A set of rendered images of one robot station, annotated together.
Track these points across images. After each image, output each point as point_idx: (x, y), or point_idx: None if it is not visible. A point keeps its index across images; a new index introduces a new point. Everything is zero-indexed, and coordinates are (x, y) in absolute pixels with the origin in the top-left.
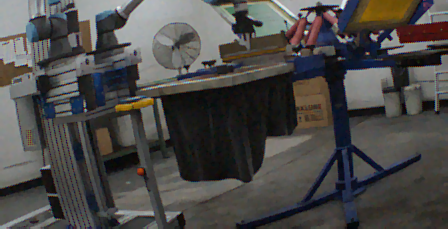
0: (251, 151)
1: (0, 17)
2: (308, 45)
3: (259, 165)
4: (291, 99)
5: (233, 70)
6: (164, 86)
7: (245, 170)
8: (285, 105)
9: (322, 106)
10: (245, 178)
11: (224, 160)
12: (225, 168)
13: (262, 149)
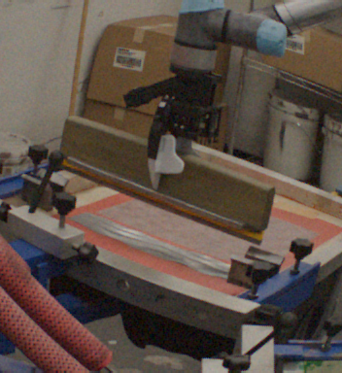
0: (148, 311)
1: None
2: (0, 161)
3: (133, 338)
4: (57, 277)
5: (228, 276)
6: (323, 190)
7: (157, 326)
8: (73, 281)
9: None
10: (157, 340)
11: (201, 329)
12: (199, 343)
13: (127, 318)
